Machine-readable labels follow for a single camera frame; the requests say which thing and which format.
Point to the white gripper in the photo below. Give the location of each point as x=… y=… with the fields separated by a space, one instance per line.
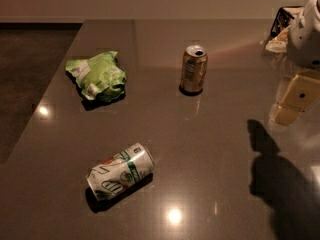
x=304 y=40

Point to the white green 7up can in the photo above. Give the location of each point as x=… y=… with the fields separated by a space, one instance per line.
x=120 y=172

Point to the orange soda can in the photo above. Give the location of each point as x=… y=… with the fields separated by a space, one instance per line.
x=194 y=67

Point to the green chip bag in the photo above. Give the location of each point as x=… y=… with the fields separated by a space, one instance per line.
x=99 y=77

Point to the black wire basket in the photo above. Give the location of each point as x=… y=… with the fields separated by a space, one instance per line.
x=283 y=19

